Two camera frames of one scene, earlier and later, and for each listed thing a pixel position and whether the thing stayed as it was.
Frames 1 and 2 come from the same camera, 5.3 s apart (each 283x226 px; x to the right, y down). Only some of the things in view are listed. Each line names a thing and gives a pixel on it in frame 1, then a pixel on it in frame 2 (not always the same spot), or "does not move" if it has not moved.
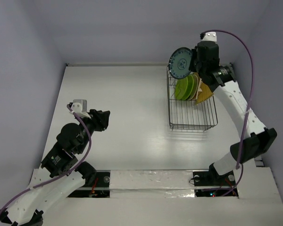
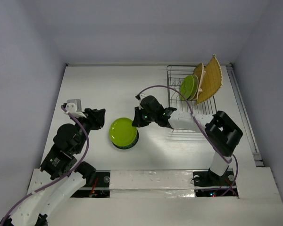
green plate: [189, 87] does not move
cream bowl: [195, 88] does not move
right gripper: [194, 65] -> [139, 117]
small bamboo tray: [199, 90] does not move
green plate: [180, 88] -> [122, 132]
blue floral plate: [179, 61] -> [130, 146]
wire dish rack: [185, 115] does not move
